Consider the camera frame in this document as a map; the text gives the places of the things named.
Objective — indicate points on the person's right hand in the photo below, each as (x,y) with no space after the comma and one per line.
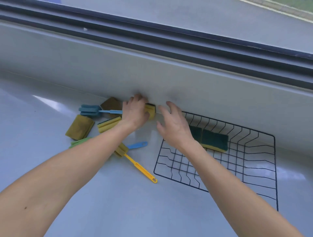
(177,127)

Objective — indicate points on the person's left hand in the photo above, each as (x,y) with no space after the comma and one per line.
(134,113)

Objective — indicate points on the person's right middle finger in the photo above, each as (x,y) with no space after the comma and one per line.
(174,108)

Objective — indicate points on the person's left thumb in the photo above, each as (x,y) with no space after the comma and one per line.
(147,115)

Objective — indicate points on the person's right thumb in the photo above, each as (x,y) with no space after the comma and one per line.
(161,128)

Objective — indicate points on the yellow sponge with green pad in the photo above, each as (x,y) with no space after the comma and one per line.
(152,111)

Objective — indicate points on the person's right forearm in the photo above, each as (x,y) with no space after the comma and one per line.
(232,195)

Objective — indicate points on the person's left forearm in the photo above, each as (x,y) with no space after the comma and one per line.
(61,175)

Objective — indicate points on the dark green scouring sponge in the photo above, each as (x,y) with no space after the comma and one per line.
(196,133)

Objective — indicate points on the brown worn sponge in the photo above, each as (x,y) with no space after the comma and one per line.
(111,103)

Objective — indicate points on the yellow grooved sponge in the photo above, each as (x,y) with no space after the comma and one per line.
(108,124)

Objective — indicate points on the green and yellow scouring sponge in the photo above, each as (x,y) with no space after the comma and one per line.
(215,141)

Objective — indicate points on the blue foam bottle brush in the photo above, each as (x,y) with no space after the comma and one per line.
(89,110)

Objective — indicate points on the olive worn sponge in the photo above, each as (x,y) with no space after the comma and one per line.
(79,127)

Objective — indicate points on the dark window sliding track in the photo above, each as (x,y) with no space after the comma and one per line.
(156,40)

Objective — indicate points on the green foam brush head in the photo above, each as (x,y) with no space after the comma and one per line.
(79,142)

